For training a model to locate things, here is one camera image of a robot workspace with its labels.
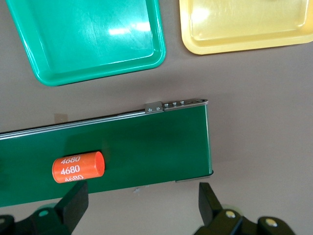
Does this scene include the green conveyor belt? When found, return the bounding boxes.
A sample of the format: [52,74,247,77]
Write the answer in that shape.
[0,98,215,209]

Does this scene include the green plastic tray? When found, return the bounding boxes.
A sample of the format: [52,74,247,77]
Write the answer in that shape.
[5,0,166,87]

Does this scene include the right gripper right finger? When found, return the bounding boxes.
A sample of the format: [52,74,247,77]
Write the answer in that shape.
[193,182,297,235]

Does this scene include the yellow plastic tray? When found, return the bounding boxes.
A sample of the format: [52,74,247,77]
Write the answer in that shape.
[179,0,313,55]

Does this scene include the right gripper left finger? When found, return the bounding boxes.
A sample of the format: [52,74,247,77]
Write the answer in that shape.
[0,181,89,235]

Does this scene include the orange 4680 cylinder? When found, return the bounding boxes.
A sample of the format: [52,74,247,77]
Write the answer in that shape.
[51,151,106,184]

